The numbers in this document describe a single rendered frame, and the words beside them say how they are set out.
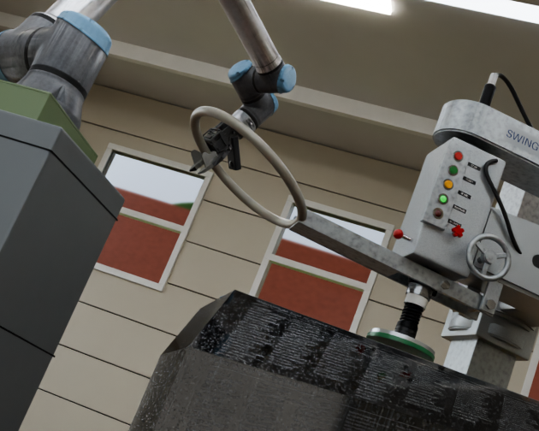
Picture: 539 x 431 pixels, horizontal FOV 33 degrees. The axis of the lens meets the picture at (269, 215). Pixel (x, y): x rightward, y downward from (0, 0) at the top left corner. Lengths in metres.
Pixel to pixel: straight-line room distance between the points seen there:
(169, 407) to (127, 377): 7.09
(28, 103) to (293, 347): 1.03
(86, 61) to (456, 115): 1.30
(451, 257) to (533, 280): 0.29
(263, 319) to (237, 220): 7.08
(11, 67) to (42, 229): 0.55
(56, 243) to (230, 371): 0.67
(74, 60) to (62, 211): 0.39
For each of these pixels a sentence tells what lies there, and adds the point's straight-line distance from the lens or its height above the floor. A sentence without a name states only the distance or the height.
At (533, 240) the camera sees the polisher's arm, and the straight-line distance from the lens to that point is 3.01.
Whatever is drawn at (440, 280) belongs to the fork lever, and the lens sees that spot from 2.88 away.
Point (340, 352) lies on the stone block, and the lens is 2.62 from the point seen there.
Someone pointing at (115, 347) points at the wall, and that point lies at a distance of 9.68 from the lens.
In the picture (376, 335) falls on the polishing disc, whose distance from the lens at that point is 2.79.
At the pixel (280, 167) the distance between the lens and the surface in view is 2.59.
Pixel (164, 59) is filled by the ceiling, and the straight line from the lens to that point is 9.37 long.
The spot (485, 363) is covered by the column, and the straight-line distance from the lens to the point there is 3.59.
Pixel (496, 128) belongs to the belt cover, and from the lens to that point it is 3.03.
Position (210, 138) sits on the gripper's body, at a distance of 2.98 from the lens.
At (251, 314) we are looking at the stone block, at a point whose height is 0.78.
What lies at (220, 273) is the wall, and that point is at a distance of 9.56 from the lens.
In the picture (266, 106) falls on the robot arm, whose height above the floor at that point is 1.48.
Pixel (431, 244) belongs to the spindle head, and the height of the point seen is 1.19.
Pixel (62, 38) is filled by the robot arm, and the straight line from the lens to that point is 2.26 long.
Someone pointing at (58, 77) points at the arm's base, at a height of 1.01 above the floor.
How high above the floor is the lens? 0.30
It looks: 16 degrees up
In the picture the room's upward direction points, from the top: 22 degrees clockwise
